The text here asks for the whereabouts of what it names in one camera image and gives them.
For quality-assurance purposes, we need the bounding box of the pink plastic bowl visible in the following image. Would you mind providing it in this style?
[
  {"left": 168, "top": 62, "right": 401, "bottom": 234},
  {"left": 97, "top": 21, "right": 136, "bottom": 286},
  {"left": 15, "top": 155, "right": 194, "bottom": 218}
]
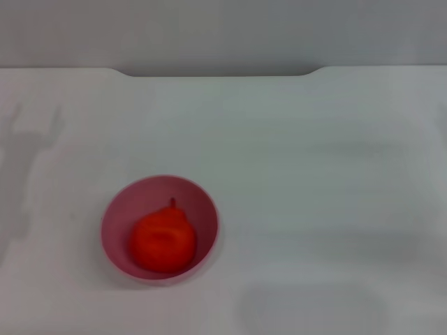
[{"left": 100, "top": 174, "right": 220, "bottom": 287}]

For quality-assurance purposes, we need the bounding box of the orange toy fruit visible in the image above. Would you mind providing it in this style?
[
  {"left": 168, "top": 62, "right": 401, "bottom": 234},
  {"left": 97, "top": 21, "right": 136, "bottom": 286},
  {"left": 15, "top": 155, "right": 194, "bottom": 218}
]
[{"left": 129, "top": 197, "right": 196, "bottom": 274}]

